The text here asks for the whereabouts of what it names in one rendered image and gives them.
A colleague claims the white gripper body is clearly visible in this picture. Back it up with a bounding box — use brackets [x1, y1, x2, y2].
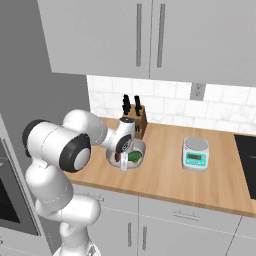
[119, 149, 131, 175]

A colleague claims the green broccoli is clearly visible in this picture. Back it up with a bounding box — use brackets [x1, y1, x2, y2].
[128, 150, 144, 165]

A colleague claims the white vegetable container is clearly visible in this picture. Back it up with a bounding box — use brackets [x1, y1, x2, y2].
[105, 138, 148, 170]

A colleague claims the grey drawer front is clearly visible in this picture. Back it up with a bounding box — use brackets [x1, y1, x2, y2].
[71, 184, 140, 215]
[137, 195, 243, 235]

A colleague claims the wooden knife block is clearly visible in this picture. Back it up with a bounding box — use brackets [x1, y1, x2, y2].
[121, 103, 149, 141]

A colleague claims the grey lower cupboard door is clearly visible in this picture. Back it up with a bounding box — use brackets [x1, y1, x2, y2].
[136, 214, 242, 256]
[225, 215, 256, 256]
[89, 205, 139, 256]

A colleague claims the grey cupboard door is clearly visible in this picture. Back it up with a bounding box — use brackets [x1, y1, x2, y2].
[36, 0, 154, 80]
[149, 0, 256, 89]
[89, 205, 139, 256]
[225, 215, 256, 256]
[136, 214, 242, 256]

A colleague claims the white kitchen scale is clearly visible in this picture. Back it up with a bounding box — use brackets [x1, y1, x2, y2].
[181, 136, 211, 173]

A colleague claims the grey oven door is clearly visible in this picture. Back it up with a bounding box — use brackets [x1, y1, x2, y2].
[0, 114, 43, 238]

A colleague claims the black hob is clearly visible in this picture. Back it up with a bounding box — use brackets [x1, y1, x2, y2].
[233, 133, 256, 201]

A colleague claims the grey upper cupboard door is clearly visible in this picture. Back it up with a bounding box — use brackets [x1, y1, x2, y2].
[149, 0, 256, 89]
[36, 0, 154, 80]

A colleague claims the tall grey cabinet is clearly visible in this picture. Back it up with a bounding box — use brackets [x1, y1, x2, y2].
[0, 0, 92, 256]

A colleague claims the grey drawer handle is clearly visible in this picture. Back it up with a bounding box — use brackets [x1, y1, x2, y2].
[172, 210, 201, 222]
[87, 194, 105, 203]

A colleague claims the black knife handle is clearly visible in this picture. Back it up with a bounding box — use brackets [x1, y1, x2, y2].
[122, 94, 131, 116]
[133, 95, 143, 117]

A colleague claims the grey lower cupboard handle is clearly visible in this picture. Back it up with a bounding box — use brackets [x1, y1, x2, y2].
[141, 225, 148, 252]
[127, 221, 133, 249]

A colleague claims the grey cupboard handle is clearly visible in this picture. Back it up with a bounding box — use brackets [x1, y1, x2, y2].
[141, 225, 148, 252]
[156, 2, 167, 69]
[135, 2, 143, 68]
[127, 221, 133, 249]

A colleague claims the grey wall outlet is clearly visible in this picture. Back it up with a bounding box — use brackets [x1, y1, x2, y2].
[190, 82, 207, 102]

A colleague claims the grey upper cupboard handle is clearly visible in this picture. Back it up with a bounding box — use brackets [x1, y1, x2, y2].
[156, 2, 167, 69]
[135, 2, 143, 68]

